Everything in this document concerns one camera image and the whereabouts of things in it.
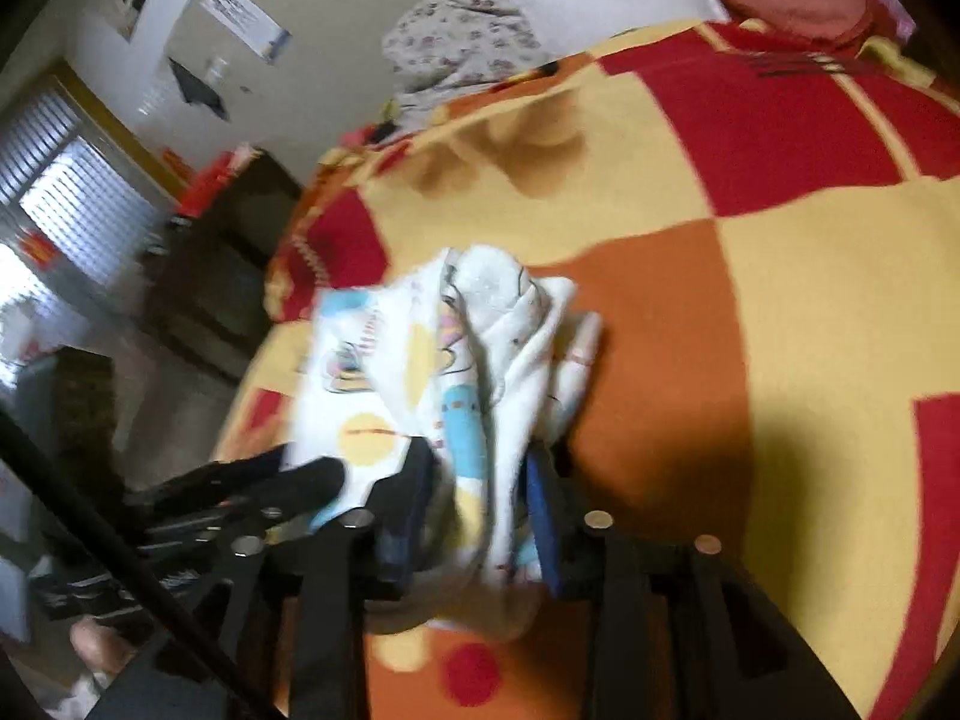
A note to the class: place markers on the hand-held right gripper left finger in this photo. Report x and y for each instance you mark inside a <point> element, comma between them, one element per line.
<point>409,517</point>

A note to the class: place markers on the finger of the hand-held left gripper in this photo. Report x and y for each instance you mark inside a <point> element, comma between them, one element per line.
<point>304,487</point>
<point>217,478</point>

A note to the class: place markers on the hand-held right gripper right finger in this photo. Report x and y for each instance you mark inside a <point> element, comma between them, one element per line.
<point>544,532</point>

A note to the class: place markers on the white cartoon print baby garment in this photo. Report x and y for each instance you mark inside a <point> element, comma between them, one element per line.
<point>487,315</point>

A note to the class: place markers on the person's left hand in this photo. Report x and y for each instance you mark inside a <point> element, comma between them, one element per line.
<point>97,645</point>

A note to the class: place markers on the black rod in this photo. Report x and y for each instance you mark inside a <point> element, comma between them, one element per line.
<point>112,547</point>

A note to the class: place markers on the dark wooden table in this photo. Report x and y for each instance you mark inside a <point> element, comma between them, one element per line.
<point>217,277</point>

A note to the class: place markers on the red paper item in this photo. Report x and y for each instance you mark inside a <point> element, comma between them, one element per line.
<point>210,176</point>

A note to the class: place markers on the window with blinds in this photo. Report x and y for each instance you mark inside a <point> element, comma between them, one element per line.
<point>60,195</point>

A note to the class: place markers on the red yellow printed blanket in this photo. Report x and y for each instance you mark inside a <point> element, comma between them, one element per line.
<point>787,277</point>

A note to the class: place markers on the grey floral quilt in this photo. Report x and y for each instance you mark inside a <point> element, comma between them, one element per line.
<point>465,37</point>

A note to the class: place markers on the white pillow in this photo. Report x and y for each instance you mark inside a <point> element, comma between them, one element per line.
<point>615,0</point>

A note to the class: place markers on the black wall hanging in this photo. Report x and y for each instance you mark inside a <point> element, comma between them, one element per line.
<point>199,90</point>

